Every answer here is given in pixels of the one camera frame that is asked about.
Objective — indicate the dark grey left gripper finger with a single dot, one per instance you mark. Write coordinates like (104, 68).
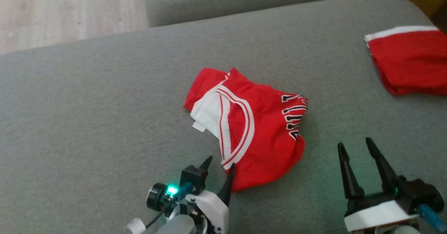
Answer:
(227, 187)
(207, 164)

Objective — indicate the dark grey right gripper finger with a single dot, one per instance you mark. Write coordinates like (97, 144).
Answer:
(384, 171)
(349, 178)

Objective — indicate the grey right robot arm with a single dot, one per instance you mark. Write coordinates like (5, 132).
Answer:
(401, 230)

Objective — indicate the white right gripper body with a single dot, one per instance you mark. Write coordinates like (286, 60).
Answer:
(377, 214)

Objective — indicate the red and white jersey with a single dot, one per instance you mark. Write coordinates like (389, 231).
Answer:
(258, 132)

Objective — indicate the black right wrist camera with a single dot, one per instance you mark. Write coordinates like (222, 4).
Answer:
(419, 192)

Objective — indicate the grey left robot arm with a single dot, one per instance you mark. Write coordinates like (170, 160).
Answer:
(174, 227)

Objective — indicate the large grey sofa seat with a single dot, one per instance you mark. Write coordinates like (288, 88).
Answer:
(104, 115)

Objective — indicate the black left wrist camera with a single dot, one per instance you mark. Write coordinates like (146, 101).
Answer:
(192, 178)

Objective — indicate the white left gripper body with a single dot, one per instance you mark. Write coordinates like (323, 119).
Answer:
(214, 211)

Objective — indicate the grey sofa seat cushion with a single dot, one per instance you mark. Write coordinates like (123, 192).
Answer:
(244, 0)

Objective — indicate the red shorts with white stripe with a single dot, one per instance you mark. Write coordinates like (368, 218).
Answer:
(412, 63)

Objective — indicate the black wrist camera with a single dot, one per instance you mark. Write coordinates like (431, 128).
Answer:
(192, 178)
(419, 192)

